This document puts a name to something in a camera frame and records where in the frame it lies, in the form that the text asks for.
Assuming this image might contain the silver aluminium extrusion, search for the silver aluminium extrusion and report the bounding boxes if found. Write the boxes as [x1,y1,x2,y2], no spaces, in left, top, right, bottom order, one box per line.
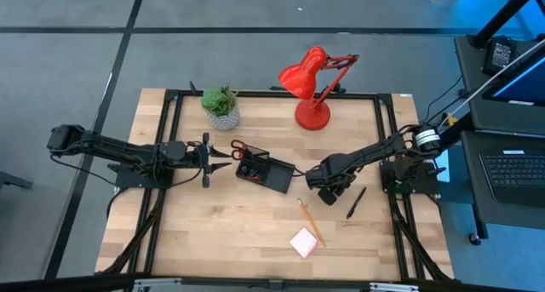
[133,277,183,292]
[368,282,421,292]

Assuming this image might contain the black diagonal desk leg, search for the black diagonal desk leg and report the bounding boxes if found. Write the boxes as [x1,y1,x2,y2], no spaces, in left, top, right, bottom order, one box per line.
[438,112,476,155]

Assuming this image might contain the black diagonal stand pole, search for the black diagonal stand pole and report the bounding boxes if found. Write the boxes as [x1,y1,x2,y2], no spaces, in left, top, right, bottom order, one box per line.
[468,0,545,49]

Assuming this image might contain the potted green succulent plant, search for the potted green succulent plant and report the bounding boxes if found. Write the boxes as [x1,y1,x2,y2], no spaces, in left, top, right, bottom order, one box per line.
[200,85,241,132]

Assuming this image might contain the white rod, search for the white rod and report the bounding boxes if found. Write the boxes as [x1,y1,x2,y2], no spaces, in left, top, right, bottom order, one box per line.
[438,49,545,129]

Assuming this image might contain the black overhead frame bar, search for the black overhead frame bar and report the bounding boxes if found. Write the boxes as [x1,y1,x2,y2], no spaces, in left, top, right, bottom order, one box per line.
[0,272,545,292]

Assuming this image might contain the pink sticky note pad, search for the pink sticky note pad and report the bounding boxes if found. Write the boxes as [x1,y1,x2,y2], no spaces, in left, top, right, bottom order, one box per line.
[289,226,319,259]

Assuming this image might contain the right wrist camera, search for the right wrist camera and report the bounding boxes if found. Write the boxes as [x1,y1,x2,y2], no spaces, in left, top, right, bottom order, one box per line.
[318,186,342,207]

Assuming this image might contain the black laptop keyboard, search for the black laptop keyboard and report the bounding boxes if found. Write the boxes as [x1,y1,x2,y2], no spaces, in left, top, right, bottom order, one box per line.
[477,148,545,210]

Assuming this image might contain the red and black scissors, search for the red and black scissors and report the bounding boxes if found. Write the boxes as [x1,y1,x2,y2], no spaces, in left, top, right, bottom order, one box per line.
[230,139,250,162]

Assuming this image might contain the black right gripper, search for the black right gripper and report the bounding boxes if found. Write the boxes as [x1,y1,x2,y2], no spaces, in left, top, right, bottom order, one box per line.
[291,153,358,192]

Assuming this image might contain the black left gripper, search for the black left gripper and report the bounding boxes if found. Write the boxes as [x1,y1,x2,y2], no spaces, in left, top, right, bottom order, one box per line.
[186,131,233,189]

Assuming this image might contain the black computer monitor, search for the black computer monitor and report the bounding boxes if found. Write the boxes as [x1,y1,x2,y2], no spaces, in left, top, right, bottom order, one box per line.
[482,39,545,108]

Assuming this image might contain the grey chair leg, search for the grey chair leg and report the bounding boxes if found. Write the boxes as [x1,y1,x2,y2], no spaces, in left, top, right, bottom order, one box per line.
[0,170,34,191]

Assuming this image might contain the orange pencil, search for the orange pencil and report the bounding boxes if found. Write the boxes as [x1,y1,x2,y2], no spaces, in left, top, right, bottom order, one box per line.
[296,198,327,249]

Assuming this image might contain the black laptop desk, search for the black laptop desk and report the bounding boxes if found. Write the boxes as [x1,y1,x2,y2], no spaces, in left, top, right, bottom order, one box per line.
[459,129,545,232]

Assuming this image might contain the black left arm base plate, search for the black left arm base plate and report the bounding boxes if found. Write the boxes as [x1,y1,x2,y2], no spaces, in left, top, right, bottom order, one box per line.
[108,162,174,190]

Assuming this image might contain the black pen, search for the black pen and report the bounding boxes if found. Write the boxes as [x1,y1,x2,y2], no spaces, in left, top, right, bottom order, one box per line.
[346,186,368,220]

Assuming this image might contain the red desk lamp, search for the red desk lamp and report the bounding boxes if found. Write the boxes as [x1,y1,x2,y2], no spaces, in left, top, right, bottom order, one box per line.
[278,46,360,131]

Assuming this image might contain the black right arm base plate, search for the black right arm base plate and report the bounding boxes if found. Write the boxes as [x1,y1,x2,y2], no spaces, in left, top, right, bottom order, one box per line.
[379,159,442,195]

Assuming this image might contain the black power adapter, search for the black power adapter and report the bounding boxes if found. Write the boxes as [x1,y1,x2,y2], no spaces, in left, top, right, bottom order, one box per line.
[481,35,519,77]

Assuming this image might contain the black monitor desk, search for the black monitor desk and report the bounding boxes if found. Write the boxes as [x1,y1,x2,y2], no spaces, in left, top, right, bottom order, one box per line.
[453,32,545,136]

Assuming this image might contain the black mesh desk organizer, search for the black mesh desk organizer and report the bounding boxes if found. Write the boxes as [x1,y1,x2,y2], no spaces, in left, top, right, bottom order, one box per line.
[232,145,296,195]

